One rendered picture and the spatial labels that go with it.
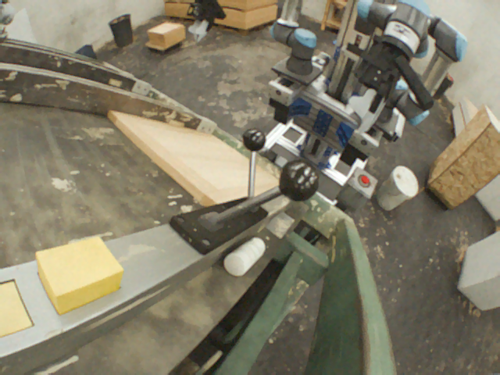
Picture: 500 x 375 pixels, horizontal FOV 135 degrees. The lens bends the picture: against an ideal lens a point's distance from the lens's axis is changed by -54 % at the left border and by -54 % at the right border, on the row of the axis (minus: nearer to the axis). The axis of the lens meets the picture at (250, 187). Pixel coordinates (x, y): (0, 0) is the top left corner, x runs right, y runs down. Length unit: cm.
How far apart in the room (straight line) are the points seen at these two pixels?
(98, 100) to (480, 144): 256
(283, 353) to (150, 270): 164
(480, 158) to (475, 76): 377
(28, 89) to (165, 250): 47
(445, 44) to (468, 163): 171
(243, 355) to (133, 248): 18
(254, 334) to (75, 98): 59
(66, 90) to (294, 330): 179
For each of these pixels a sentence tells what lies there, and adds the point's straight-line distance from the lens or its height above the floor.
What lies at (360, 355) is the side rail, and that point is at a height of 147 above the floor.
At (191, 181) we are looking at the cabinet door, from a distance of 41.
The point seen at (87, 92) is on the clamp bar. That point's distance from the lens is 60.
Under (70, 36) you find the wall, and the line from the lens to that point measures 569.
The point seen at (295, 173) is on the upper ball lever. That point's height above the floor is 152.
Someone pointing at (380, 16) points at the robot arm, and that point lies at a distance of 64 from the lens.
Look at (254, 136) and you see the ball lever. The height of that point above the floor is 143.
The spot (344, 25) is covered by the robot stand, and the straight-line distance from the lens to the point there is 125.
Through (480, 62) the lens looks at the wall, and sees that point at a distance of 599.
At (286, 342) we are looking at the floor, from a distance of 175.
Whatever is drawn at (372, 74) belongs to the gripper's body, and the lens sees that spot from 45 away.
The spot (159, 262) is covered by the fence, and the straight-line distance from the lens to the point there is 18.
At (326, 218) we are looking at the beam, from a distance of 91.
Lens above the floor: 167
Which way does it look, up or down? 62 degrees down
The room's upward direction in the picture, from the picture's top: 6 degrees clockwise
